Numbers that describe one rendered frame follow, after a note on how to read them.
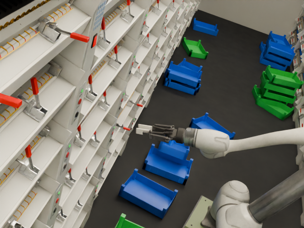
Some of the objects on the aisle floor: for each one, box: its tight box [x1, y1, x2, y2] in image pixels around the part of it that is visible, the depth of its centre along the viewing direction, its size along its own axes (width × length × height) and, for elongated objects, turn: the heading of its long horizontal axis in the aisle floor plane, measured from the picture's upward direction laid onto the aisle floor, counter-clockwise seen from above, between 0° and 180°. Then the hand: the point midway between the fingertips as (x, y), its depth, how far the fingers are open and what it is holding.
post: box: [37, 13, 95, 228], centre depth 137 cm, size 20×9×169 cm, turn 53°
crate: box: [189, 113, 236, 140], centre depth 348 cm, size 30×20×8 cm
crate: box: [157, 141, 190, 161], centre depth 309 cm, size 30×20×8 cm
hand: (143, 129), depth 216 cm, fingers open, 3 cm apart
